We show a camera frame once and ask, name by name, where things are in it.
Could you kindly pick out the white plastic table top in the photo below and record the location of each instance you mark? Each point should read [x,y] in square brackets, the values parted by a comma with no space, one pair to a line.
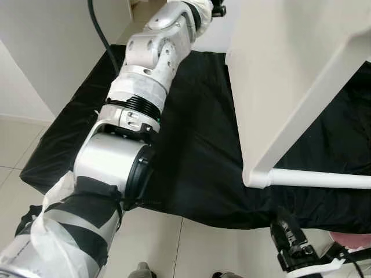
[278,69]

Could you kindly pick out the pink cushion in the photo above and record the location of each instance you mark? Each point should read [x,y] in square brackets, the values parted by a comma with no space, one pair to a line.
[353,238]

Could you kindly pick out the black table cloth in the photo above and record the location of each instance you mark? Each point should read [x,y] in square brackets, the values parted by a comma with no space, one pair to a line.
[197,145]

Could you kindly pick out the white plastic table leg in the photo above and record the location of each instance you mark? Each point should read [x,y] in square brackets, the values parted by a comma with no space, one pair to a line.
[324,178]

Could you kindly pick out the grey left robot foot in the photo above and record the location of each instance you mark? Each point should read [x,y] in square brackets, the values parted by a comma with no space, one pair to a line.
[142,270]

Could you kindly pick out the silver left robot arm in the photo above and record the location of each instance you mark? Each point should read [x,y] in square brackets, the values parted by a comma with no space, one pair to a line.
[110,162]

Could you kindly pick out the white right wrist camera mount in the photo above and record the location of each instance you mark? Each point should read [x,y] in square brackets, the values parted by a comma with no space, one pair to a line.
[313,270]

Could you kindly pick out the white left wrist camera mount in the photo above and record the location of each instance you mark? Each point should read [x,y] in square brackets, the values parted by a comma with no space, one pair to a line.
[203,8]

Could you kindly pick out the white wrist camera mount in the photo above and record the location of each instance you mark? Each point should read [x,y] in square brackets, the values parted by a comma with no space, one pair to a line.
[203,8]
[313,270]

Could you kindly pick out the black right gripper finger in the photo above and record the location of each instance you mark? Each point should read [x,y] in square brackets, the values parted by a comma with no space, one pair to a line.
[336,252]
[283,226]

